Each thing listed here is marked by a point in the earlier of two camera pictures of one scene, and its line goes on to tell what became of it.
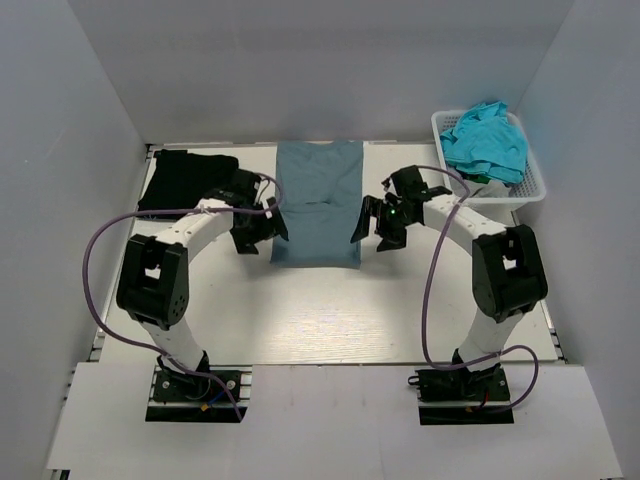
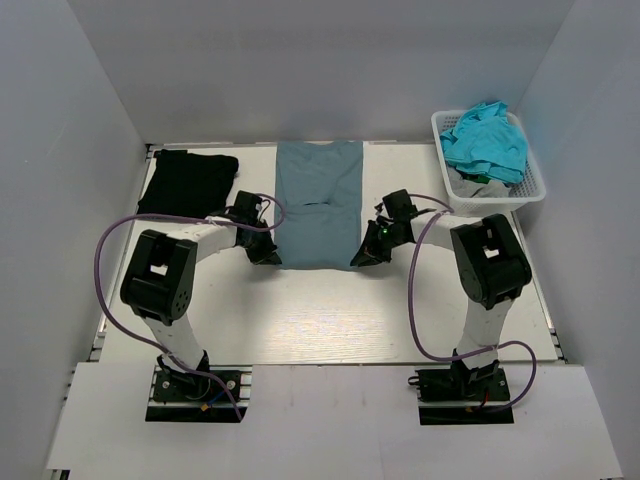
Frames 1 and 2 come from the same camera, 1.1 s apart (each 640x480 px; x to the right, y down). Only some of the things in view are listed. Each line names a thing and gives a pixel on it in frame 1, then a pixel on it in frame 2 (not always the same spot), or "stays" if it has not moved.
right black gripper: (371, 206) to (371, 253)
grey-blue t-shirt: (321, 185) stays
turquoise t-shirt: (485, 141) stays
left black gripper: (244, 242) to (265, 258)
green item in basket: (476, 178) stays
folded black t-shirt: (180, 180) stays
